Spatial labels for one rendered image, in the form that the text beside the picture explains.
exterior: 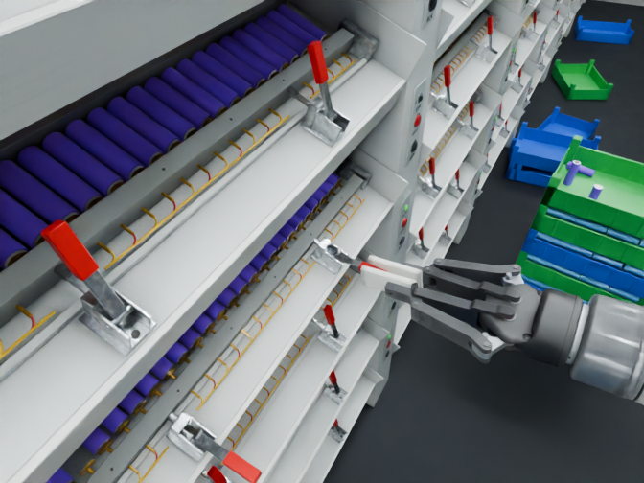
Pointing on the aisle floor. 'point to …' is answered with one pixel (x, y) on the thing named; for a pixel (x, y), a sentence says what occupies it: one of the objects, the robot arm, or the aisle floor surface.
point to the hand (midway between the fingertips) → (391, 277)
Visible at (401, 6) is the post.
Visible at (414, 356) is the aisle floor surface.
